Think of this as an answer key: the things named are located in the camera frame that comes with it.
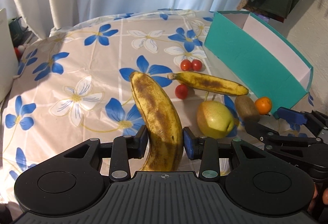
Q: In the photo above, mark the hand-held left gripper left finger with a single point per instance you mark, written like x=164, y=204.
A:
x=142, y=143

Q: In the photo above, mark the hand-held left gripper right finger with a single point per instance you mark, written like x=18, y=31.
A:
x=187, y=144

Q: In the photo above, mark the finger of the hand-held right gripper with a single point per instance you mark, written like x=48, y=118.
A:
x=269, y=135
x=292, y=115

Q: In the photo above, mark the orange tangerine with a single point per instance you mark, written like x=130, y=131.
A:
x=263, y=105

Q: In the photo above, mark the large spotted banana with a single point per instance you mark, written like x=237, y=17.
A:
x=153, y=111

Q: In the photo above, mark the yellow-green pear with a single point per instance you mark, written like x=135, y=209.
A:
x=212, y=118

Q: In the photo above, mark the brown kiwi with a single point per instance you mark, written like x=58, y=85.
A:
x=246, y=108

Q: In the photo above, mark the red cherry tomato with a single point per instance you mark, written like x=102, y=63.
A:
x=181, y=91
x=185, y=65
x=197, y=65

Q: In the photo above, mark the small spotted banana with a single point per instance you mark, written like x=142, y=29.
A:
x=210, y=83

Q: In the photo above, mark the teal cardboard box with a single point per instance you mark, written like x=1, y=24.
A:
x=243, y=60

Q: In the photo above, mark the person's right hand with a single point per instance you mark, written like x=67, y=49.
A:
x=324, y=195

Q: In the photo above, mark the blue floral tablecloth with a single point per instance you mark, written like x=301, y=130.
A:
x=84, y=65

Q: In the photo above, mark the brown patterned bag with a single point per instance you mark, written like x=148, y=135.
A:
x=243, y=4

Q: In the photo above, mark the red and white object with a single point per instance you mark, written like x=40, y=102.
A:
x=19, y=51

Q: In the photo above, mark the white appliance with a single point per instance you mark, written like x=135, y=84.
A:
x=6, y=60

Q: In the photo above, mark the dark green object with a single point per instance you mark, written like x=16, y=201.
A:
x=16, y=29

